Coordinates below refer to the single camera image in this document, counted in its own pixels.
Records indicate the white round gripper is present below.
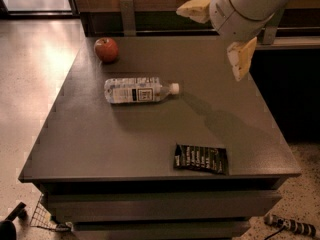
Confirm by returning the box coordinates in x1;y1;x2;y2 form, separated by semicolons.
176;0;276;81

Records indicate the clear plastic water bottle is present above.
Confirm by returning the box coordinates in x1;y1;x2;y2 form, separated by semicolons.
104;77;180;104

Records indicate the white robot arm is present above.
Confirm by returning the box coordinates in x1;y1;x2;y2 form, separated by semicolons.
176;0;290;81

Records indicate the red apple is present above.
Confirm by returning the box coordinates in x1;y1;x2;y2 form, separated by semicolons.
94;37;119;63

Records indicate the black snack packet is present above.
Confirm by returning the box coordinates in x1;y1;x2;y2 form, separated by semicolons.
173;144;228;175

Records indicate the grey drawer cabinet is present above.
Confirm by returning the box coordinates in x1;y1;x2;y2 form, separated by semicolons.
20;37;300;240

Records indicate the power strip on floor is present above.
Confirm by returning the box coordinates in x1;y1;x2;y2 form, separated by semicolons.
264;214;320;239

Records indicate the black object bottom left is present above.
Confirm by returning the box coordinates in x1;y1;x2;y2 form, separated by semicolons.
0;202;27;240

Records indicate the white wire basket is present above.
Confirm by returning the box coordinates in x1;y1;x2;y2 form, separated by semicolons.
30;195;71;233

